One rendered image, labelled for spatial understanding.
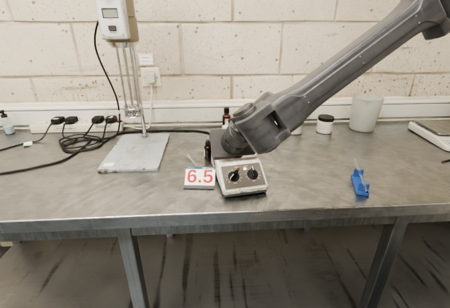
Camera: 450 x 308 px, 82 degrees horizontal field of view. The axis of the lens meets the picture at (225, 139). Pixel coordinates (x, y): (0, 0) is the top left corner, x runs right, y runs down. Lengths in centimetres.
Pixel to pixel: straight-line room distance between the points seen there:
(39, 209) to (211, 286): 84
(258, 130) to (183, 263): 114
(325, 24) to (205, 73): 57
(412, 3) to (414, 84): 108
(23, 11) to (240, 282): 149
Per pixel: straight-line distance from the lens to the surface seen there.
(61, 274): 162
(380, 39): 50
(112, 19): 87
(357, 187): 85
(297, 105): 43
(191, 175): 80
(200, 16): 121
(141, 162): 93
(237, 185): 73
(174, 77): 125
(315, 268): 151
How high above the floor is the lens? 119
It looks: 24 degrees down
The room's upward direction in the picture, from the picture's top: straight up
